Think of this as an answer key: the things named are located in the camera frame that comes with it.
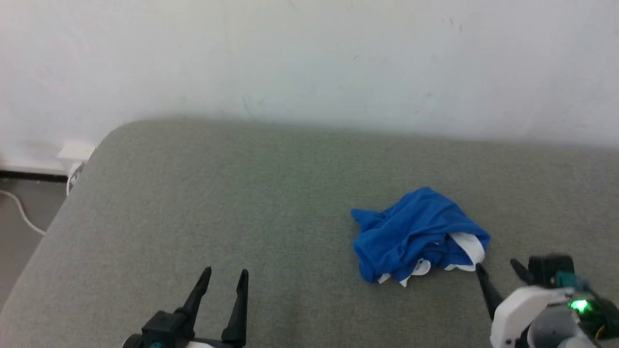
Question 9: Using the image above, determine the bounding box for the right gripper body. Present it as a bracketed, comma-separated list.
[491, 286, 576, 348]

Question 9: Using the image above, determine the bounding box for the grey-green fabric sofa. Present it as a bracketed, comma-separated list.
[0, 118, 619, 348]

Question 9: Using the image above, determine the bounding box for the blue garment with white trim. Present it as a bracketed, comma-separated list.
[351, 187, 491, 287]

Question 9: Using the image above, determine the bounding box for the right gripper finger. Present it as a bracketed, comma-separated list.
[510, 260, 532, 285]
[475, 263, 503, 319]

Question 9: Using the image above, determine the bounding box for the white floor cable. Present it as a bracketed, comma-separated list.
[0, 189, 47, 236]

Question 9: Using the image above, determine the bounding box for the white wall outlet box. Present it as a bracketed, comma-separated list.
[57, 142, 96, 195]

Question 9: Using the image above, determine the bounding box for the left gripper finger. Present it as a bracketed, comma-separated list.
[175, 267, 212, 322]
[221, 270, 249, 346]

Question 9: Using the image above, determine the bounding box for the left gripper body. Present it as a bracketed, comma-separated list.
[123, 312, 242, 348]

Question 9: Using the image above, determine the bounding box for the black baseboard strip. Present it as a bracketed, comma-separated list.
[0, 170, 68, 183]

